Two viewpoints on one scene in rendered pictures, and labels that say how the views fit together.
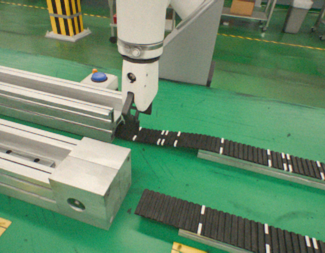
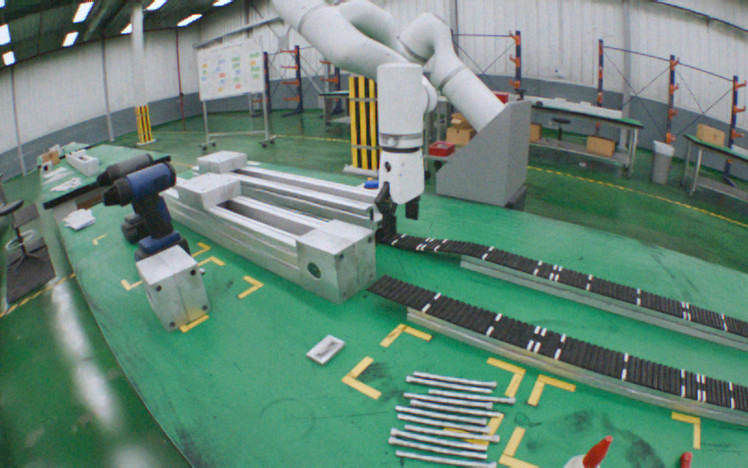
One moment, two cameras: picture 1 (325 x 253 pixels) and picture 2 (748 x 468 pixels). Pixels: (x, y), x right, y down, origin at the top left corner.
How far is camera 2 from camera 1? 0.28 m
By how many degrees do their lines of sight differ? 24
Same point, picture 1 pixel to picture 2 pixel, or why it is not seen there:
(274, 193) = (535, 304)
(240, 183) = (500, 292)
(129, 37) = (386, 128)
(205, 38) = (497, 149)
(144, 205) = (378, 285)
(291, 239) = (521, 327)
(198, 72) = (493, 189)
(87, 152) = (332, 228)
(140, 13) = (393, 108)
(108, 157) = (350, 233)
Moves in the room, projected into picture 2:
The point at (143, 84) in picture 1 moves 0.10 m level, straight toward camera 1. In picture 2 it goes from (398, 173) to (383, 189)
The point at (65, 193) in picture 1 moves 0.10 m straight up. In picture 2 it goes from (306, 256) to (300, 198)
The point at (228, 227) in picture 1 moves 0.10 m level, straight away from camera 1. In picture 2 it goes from (457, 311) to (499, 285)
